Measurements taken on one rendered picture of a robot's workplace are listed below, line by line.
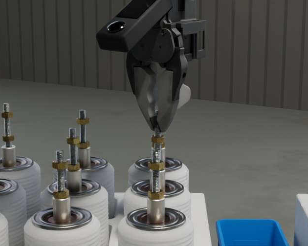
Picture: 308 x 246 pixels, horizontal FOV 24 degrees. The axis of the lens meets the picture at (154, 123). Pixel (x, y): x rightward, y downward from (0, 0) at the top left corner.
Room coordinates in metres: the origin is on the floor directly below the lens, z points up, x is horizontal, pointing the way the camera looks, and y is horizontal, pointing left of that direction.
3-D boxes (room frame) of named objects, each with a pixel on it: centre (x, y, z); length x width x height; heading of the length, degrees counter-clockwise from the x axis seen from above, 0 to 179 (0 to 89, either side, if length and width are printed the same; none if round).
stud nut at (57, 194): (0.84, 0.12, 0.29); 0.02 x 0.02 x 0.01; 17
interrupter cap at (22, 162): (1.08, 0.23, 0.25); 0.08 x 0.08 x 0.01
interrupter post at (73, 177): (0.96, 0.11, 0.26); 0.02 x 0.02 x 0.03
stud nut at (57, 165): (0.84, 0.12, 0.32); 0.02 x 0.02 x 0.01; 17
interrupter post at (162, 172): (0.96, 0.00, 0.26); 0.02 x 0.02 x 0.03
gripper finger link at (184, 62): (0.94, -0.02, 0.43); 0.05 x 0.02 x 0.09; 54
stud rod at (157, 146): (0.96, -0.01, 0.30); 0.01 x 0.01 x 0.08
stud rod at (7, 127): (1.08, 0.23, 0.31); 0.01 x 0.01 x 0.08
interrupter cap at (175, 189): (0.96, 0.00, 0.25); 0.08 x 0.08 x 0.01
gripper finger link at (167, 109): (0.96, -0.03, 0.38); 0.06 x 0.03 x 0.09; 144
